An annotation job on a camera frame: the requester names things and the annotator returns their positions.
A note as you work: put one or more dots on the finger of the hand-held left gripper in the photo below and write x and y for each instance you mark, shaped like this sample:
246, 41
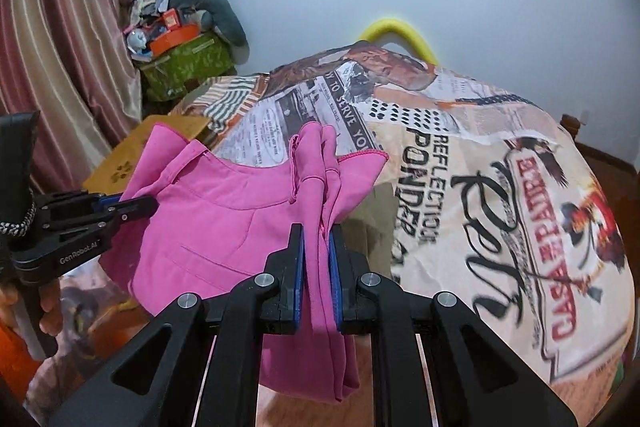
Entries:
135, 208
102, 203

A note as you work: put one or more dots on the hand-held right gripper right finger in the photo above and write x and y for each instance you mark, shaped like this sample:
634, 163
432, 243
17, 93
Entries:
334, 267

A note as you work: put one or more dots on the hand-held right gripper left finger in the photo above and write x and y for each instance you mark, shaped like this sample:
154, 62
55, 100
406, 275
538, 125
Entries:
299, 257

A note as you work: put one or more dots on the pink pants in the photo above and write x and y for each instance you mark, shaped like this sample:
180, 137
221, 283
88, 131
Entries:
225, 217

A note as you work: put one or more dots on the person's left hand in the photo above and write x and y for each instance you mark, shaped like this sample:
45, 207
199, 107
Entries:
50, 307

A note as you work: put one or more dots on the yellow patterned board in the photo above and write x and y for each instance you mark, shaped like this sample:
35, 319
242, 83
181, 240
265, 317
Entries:
120, 162

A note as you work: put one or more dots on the olive green garment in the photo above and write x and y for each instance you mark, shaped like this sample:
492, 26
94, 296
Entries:
381, 232

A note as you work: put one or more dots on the green patterned box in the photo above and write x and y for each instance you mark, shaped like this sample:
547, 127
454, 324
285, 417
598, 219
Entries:
190, 67

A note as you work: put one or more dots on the blue white toy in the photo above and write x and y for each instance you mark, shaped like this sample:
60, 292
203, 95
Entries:
137, 41

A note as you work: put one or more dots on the newspaper print blanket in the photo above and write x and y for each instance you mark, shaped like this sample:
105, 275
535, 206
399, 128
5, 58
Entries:
475, 167

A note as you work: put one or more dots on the striped pink curtain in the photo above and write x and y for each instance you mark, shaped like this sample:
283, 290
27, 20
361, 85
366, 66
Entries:
60, 32

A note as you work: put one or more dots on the orange box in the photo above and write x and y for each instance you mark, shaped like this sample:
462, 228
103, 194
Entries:
172, 34

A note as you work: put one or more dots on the grey plush pillow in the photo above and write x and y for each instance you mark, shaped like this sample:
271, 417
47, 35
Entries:
220, 12

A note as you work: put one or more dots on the yellow curved cushion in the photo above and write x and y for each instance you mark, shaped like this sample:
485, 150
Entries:
405, 34

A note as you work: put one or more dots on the wooden bedpost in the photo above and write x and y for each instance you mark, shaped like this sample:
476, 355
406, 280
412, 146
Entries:
571, 128

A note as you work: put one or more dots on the white wall socket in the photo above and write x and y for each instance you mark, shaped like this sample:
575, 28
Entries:
585, 117

